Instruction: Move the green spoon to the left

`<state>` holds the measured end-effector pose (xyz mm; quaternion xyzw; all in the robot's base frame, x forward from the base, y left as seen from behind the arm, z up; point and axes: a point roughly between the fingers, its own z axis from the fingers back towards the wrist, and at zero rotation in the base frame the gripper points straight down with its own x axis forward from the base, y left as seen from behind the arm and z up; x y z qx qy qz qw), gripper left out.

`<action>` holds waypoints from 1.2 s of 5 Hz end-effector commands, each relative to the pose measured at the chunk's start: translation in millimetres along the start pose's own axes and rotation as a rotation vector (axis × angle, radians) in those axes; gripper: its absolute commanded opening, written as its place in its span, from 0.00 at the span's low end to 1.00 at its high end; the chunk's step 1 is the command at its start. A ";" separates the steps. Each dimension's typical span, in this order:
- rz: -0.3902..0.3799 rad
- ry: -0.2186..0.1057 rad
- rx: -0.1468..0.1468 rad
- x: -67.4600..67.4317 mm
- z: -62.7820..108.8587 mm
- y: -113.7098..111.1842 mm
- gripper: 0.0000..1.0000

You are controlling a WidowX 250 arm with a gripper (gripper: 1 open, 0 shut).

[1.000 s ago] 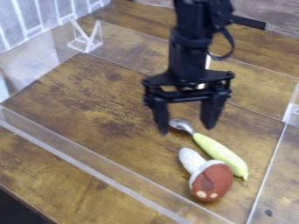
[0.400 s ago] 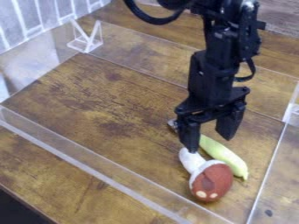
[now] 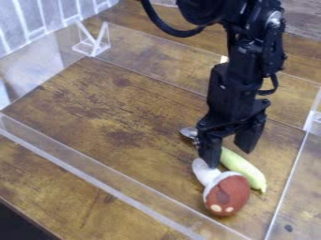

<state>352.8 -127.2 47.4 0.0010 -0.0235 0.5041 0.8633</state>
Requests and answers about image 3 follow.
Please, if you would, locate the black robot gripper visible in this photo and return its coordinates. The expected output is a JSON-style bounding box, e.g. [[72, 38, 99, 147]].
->
[[197, 64, 272, 169]]

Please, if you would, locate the green handled metal spoon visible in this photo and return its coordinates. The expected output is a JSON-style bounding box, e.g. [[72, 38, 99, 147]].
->
[[179, 127, 269, 194]]

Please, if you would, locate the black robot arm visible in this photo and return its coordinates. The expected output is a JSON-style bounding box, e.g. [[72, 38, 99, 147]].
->
[[177, 0, 286, 168]]

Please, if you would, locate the red cap toy mushroom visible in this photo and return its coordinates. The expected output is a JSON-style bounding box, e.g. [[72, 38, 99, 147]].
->
[[191, 158, 252, 217]]

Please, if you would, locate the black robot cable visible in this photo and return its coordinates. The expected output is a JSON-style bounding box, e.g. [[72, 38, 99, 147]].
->
[[139, 0, 211, 38]]

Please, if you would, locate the clear acrylic enclosure wall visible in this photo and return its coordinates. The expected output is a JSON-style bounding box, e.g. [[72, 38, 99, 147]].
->
[[0, 24, 321, 240]]

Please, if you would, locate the clear acrylic triangle bracket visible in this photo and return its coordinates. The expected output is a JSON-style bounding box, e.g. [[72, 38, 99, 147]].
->
[[71, 22, 111, 57]]

